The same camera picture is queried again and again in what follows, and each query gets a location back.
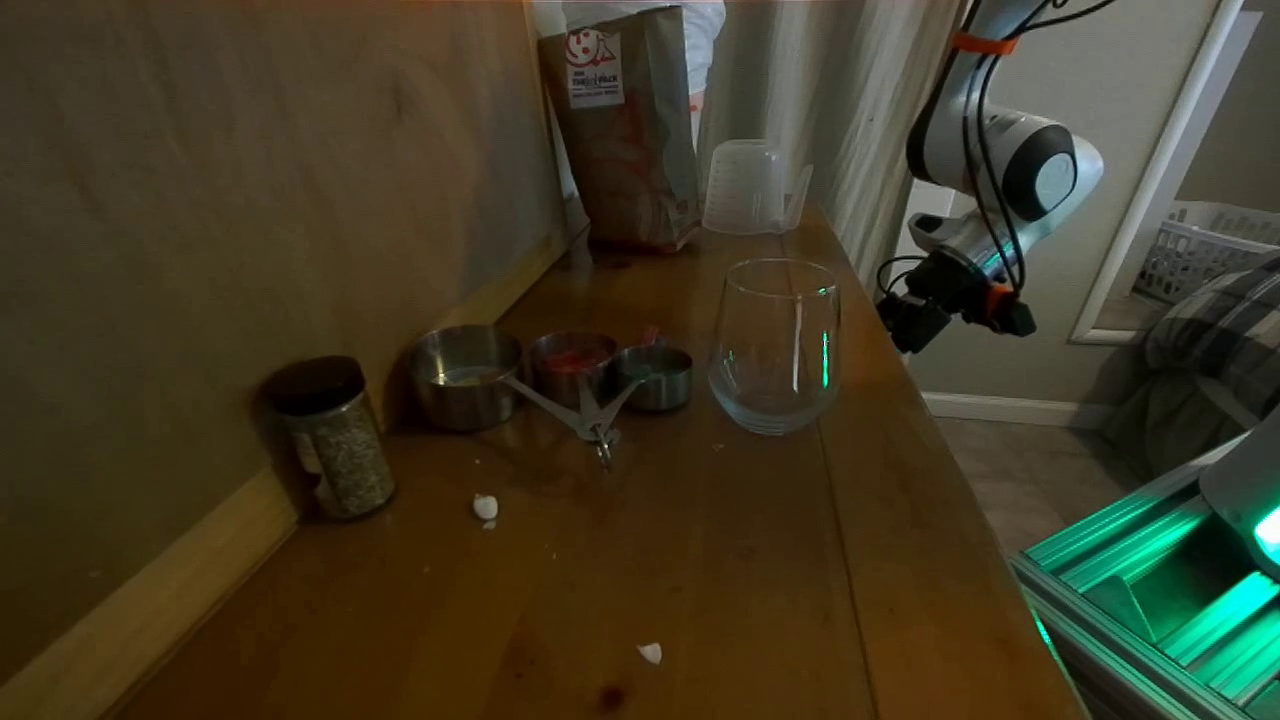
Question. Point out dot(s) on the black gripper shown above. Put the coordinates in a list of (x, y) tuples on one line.
[(942, 291)]

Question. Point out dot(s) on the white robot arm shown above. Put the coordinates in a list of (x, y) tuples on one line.
[(1022, 173)]

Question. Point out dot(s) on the wooden pine dresser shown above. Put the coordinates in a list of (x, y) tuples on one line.
[(155, 564)]

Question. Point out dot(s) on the clear stemless glass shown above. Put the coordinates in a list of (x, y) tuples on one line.
[(777, 344)]

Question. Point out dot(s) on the white laundry basket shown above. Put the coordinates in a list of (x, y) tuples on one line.
[(1200, 243)]

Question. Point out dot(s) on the plaid blanket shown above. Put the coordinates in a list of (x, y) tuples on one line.
[(1199, 373)]

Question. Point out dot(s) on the small steel measuring cup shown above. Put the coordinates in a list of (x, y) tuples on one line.
[(651, 376)]

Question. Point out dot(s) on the medium steel measuring cup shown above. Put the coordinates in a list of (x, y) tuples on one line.
[(569, 376)]

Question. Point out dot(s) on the brown paper bag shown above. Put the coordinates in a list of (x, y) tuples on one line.
[(621, 106)]

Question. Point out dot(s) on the white crumb front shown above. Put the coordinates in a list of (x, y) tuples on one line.
[(651, 655)]

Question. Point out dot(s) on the large steel measuring cup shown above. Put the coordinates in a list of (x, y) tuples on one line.
[(467, 376)]

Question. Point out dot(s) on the white crumb near jar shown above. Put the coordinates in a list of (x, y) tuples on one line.
[(486, 509)]

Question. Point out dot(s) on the green lit aluminium frame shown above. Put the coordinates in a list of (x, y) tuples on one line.
[(1158, 609)]

